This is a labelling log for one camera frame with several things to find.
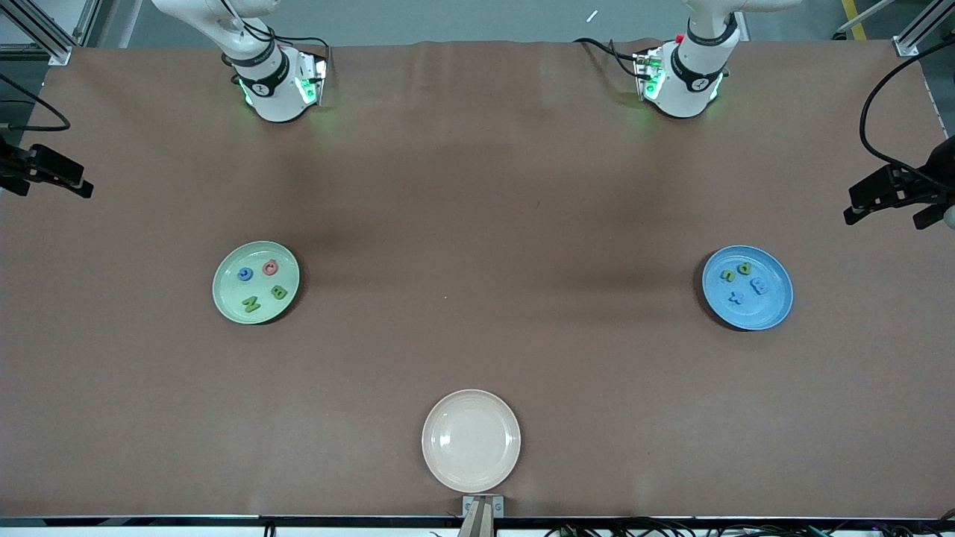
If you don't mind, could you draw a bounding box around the blue plate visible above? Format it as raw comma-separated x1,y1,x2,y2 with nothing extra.
701,245,795,331

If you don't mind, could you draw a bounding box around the pale green plate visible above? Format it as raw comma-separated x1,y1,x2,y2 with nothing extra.
212,240,301,325

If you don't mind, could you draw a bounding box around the brown table cover mat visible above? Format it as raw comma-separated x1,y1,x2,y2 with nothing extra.
0,39,955,519

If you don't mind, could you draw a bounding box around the beige plate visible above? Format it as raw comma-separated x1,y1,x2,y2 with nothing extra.
422,389,522,493

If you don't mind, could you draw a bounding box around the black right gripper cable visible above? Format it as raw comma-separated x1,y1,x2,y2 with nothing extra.
0,73,72,134

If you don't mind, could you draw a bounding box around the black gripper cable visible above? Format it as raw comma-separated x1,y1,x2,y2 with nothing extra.
859,36,955,189
0,73,72,134

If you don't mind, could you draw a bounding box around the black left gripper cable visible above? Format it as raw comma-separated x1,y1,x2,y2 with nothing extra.
859,36,955,189

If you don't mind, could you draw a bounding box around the aluminium frame post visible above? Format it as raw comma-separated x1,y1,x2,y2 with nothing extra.
0,0,103,66
893,0,955,57

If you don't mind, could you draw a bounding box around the black arm base cable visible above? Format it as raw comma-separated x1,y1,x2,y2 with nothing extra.
221,0,333,64
573,37,644,79

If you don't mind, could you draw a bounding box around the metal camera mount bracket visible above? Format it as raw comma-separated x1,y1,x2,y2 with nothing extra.
461,494,505,537

